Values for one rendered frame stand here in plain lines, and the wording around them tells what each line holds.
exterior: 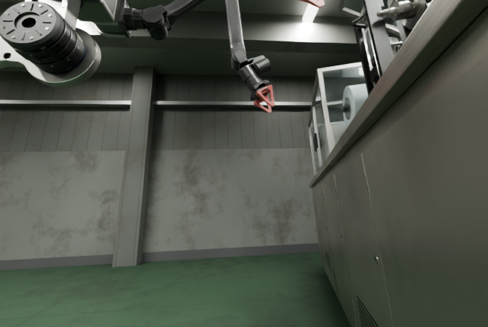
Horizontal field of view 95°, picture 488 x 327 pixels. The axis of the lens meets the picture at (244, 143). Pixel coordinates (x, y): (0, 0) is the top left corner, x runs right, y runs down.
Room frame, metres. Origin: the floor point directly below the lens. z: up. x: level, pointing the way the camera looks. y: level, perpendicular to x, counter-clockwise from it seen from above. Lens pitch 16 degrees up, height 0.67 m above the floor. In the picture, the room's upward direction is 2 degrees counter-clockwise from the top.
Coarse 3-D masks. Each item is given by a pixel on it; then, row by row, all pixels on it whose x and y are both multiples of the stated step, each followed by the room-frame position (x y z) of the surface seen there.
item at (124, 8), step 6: (120, 6) 0.71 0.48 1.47; (126, 6) 0.73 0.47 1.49; (120, 12) 0.71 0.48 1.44; (126, 12) 0.72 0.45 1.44; (132, 12) 0.72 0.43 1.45; (138, 12) 0.72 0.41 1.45; (120, 18) 0.71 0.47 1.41; (126, 18) 0.73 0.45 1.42; (132, 18) 0.73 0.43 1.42; (138, 18) 0.73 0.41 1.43; (120, 24) 0.72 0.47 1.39; (126, 24) 0.74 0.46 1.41; (132, 24) 0.74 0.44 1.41; (138, 24) 0.75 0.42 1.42; (126, 30) 0.76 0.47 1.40; (132, 30) 0.77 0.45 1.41; (138, 30) 0.79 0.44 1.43; (126, 36) 0.79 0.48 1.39
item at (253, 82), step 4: (252, 76) 0.78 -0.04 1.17; (256, 76) 0.78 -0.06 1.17; (248, 80) 0.78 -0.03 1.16; (252, 80) 0.78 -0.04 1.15; (256, 80) 0.78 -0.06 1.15; (260, 80) 0.79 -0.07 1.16; (248, 84) 0.79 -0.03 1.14; (252, 84) 0.78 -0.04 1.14; (256, 84) 0.75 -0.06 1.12; (260, 84) 0.76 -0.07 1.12; (264, 84) 0.77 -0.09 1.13; (252, 88) 0.79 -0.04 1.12; (256, 88) 0.76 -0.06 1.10; (260, 88) 0.79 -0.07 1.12; (252, 92) 0.80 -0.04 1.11; (252, 100) 0.85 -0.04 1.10
